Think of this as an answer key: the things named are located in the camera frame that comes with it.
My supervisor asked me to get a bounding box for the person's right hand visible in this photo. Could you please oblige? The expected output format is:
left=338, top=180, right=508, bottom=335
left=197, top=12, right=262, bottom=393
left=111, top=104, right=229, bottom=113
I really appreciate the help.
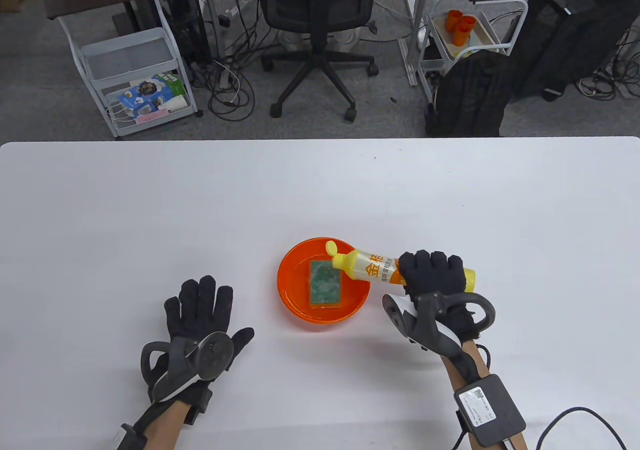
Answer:
left=397, top=250, right=488, bottom=356

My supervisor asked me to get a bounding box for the person's left hand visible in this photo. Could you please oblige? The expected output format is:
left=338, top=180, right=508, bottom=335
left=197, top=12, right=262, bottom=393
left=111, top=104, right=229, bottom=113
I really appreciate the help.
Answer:
left=141, top=277, right=256, bottom=406

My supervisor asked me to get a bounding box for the yellow dish soap bottle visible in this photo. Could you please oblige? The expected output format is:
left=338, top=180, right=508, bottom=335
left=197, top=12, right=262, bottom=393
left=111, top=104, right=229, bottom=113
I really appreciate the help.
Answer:
left=325, top=240, right=477, bottom=295

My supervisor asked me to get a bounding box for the green sponge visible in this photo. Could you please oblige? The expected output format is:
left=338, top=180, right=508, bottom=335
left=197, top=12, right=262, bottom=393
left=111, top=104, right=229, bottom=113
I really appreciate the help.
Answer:
left=308, top=259, right=344, bottom=307

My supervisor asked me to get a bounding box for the person's right forearm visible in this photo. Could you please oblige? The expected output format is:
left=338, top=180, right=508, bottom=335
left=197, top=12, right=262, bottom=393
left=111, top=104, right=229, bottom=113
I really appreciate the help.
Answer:
left=440, top=338, right=528, bottom=450

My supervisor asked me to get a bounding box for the person's left forearm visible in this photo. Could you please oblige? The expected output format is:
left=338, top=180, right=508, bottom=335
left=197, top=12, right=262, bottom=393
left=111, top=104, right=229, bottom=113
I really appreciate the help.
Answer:
left=131, top=401, right=193, bottom=450

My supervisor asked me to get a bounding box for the grey left hand controller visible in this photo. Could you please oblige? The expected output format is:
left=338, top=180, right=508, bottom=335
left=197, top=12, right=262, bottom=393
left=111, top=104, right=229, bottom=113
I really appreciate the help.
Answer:
left=140, top=331, right=236, bottom=403

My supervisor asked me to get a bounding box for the grey hand controller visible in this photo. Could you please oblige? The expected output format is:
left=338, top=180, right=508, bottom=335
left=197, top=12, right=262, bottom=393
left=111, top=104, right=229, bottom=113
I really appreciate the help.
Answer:
left=382, top=292, right=497, bottom=360
left=140, top=331, right=236, bottom=403

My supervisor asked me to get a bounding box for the grey right hand controller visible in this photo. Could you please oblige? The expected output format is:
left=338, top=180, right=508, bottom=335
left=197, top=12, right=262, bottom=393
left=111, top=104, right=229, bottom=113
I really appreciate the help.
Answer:
left=382, top=292, right=497, bottom=360

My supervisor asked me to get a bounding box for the orange plastic bowl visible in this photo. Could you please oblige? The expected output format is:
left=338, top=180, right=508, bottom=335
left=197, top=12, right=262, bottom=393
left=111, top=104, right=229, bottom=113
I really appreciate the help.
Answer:
left=277, top=237, right=372, bottom=332

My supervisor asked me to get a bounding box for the black backpack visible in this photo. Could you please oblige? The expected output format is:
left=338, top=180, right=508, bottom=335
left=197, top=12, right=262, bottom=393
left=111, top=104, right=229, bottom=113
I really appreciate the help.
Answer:
left=425, top=50, right=513, bottom=137

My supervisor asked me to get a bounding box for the blue printed carton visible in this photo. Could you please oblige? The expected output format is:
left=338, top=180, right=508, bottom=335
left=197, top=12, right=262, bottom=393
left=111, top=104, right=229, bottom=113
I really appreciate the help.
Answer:
left=118, top=73, right=173, bottom=116

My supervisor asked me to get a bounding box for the green packet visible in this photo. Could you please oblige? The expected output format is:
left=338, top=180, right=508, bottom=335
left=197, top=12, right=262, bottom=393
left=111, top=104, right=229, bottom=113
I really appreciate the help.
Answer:
left=162, top=73, right=187, bottom=98

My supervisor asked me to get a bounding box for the white cart with beige tray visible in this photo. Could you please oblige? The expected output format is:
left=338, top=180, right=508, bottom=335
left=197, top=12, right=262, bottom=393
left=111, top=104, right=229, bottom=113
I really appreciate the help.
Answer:
left=416, top=0, right=530, bottom=103

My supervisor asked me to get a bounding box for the white metal table leg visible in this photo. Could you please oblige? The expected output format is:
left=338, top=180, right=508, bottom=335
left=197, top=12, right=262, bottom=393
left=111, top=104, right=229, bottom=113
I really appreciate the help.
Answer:
left=397, top=0, right=433, bottom=87

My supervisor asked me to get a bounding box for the black fabric cover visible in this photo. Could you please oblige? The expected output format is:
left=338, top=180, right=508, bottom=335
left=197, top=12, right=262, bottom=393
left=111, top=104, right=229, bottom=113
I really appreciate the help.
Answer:
left=510, top=0, right=640, bottom=102

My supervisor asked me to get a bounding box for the black computer tower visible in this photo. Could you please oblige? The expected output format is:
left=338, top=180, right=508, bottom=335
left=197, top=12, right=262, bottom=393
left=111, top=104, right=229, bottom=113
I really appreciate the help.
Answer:
left=155, top=0, right=213, bottom=66

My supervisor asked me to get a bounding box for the black office chair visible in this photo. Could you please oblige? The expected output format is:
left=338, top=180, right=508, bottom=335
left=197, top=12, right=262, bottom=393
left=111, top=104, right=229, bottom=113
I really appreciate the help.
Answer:
left=257, top=0, right=381, bottom=123

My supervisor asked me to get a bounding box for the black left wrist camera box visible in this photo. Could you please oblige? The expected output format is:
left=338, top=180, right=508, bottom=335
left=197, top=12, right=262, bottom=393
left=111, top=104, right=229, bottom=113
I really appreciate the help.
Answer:
left=116, top=423, right=148, bottom=450

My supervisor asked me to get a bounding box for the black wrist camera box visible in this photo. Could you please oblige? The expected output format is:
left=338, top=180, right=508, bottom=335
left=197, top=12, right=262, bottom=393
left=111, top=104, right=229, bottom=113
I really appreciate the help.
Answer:
left=116, top=423, right=148, bottom=450
left=453, top=374, right=527, bottom=447

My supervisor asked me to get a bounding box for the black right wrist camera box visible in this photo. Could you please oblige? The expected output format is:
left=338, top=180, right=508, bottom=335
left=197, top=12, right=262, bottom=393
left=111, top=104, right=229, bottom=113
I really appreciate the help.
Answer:
left=453, top=374, right=527, bottom=447

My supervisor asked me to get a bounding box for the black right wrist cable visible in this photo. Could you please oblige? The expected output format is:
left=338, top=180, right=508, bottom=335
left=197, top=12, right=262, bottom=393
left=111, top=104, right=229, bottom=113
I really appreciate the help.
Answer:
left=536, top=407, right=628, bottom=450

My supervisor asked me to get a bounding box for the bundle of black floor cables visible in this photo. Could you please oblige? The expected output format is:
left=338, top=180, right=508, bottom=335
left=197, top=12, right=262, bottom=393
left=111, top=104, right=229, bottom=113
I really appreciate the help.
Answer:
left=575, top=25, right=640, bottom=101
left=187, top=0, right=273, bottom=121

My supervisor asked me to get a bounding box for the white wire utility cart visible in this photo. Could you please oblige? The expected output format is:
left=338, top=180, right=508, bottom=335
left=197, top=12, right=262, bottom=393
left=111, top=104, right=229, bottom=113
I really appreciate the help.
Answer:
left=57, top=0, right=205, bottom=140

